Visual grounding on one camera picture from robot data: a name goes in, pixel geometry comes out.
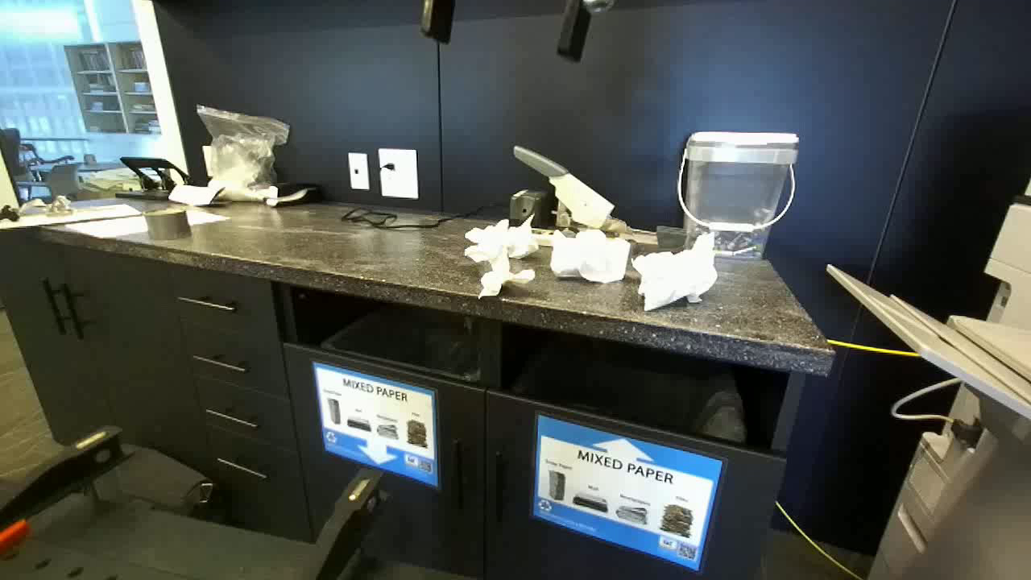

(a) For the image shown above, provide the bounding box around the black office chair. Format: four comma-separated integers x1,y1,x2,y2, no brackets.
0,422,389,580

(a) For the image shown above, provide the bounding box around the white paper sheet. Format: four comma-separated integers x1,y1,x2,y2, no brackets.
0,197,149,231
61,204,231,243

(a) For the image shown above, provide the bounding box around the blue label with down arrow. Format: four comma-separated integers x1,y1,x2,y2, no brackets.
308,358,442,492

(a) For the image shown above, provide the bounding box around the blue label with up arrow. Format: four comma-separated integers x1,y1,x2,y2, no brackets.
532,411,726,573

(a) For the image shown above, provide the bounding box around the clear plastic bag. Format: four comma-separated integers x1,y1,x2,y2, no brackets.
192,103,293,204

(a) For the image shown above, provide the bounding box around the black cupboard handle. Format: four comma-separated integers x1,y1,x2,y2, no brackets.
41,276,67,336
61,285,90,341

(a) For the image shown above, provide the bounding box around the dark drawer cabinet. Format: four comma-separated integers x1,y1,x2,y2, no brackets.
0,227,316,541

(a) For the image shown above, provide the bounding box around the printed white paper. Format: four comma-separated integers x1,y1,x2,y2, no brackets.
460,215,540,299

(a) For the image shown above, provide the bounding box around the white cable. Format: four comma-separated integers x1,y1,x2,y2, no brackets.
886,373,962,430

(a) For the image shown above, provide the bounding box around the white folded paper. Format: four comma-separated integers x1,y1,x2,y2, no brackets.
166,178,228,208

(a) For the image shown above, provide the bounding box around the small white switch plate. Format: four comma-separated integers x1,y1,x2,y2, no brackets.
344,147,375,195

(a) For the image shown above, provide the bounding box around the black desk tray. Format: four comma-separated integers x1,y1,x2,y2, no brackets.
120,156,192,199

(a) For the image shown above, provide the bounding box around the silver drawer handle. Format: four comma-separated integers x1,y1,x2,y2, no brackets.
202,405,262,431
190,351,251,378
212,456,272,485
173,292,237,316

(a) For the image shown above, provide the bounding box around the background shelving unit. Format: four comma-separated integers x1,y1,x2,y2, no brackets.
61,38,164,139

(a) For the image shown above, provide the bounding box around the white wall outlet plate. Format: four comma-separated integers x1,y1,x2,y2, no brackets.
376,146,421,204

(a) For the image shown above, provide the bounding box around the black trash bin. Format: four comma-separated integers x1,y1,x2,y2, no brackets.
512,349,750,449
319,311,479,379

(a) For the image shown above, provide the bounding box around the white paper ball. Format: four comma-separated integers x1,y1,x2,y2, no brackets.
628,231,721,316
549,227,634,287

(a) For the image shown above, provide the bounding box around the dark recycling bin cabinet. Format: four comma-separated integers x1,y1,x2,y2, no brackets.
280,285,809,580

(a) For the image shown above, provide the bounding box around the yellow cable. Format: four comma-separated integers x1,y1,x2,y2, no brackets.
770,336,927,580

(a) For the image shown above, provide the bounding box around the white office printer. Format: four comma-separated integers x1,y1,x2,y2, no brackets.
825,181,1031,580

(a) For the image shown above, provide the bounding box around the thin black cable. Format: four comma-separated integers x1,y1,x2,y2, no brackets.
337,204,447,231

